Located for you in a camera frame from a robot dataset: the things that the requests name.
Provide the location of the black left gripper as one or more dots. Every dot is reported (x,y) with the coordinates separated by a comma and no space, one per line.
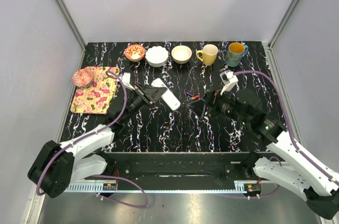
(152,93)

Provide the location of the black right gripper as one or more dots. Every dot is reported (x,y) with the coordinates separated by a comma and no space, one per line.
(212,99)

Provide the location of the white remote control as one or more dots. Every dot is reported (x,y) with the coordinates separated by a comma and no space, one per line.
(168,97)

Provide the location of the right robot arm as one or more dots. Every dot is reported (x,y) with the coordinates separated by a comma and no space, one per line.
(309,178)

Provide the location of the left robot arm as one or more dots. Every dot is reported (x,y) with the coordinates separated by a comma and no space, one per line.
(59,164)

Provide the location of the red orange battery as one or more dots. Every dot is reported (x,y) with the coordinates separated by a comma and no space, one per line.
(195,97)

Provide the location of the white scalloped bowl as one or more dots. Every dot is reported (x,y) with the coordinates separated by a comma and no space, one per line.
(156,56)

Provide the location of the red patterned small bowl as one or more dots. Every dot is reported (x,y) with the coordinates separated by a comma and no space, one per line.
(134,52)

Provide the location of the cream round bowl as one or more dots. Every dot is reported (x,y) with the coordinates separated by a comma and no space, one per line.
(181,54)

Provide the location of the floral rectangular tray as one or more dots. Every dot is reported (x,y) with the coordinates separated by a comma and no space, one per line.
(95,98)

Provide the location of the yellow mug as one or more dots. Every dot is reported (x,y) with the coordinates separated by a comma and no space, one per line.
(208,54)

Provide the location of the pink patterned bowl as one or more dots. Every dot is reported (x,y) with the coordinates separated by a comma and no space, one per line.
(83,77)

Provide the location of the blue butterfly mug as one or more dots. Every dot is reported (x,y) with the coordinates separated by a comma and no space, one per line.
(236,51)

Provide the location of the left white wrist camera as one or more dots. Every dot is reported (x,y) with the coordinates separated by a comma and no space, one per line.
(126,77)

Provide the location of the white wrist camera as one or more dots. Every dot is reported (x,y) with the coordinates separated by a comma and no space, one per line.
(126,77)
(229,80)

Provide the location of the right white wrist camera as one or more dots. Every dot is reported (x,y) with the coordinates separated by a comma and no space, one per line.
(229,80)

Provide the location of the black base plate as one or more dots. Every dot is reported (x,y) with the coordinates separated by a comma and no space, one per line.
(183,171)

